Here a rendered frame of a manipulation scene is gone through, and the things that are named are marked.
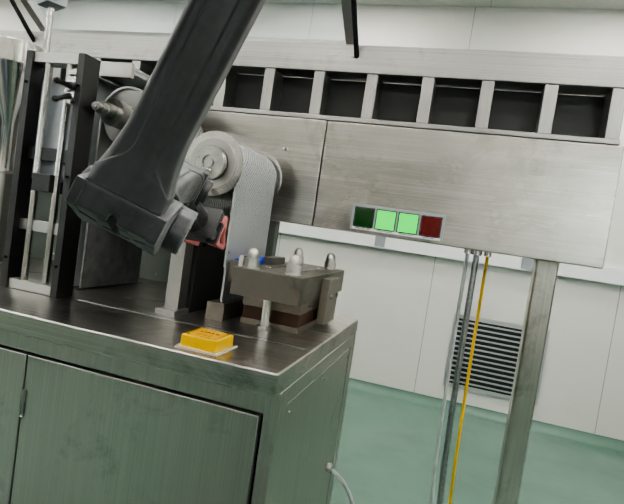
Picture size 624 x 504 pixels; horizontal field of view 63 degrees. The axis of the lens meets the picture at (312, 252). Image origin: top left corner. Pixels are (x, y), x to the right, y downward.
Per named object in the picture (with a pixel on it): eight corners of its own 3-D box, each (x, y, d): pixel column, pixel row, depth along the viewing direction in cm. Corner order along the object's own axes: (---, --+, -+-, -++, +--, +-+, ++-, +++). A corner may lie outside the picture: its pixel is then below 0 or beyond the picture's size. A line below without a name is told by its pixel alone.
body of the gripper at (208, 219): (214, 242, 99) (201, 221, 92) (168, 234, 101) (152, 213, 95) (226, 214, 101) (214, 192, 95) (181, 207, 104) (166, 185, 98)
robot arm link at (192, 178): (196, 215, 48) (87, 158, 46) (168, 266, 49) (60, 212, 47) (221, 177, 90) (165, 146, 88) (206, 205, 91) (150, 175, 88)
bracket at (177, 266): (153, 313, 113) (171, 175, 111) (169, 309, 119) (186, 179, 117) (172, 317, 111) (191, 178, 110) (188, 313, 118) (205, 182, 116)
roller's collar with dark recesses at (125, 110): (98, 124, 119) (101, 97, 118) (115, 130, 124) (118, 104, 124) (121, 126, 117) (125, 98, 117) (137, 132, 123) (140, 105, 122)
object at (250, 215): (223, 266, 116) (234, 186, 115) (262, 263, 138) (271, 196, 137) (225, 267, 116) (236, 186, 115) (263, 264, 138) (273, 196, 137)
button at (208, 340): (179, 346, 89) (181, 333, 89) (199, 339, 96) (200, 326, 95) (215, 355, 87) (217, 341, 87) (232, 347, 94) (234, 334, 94)
